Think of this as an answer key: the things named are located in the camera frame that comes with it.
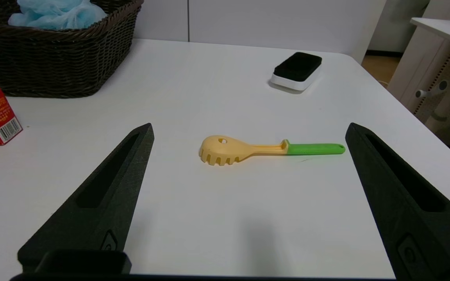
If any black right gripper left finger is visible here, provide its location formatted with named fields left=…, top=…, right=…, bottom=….
left=17, top=123, right=155, bottom=274

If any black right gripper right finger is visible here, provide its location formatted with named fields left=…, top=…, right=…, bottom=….
left=345, top=123, right=450, bottom=281

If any light blue bath loofah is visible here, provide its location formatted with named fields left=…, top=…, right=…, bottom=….
left=8, top=0, right=107, bottom=30

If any dark brown wicker basket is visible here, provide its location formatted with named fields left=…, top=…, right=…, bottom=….
left=0, top=0, right=144, bottom=98

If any black and white eraser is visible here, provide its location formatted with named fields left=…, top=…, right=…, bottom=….
left=270, top=52, right=323, bottom=92

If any white side table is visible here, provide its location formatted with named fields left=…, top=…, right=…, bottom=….
left=387, top=17, right=450, bottom=149

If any yellow pasta spoon green handle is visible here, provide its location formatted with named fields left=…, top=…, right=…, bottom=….
left=199, top=135, right=346, bottom=166

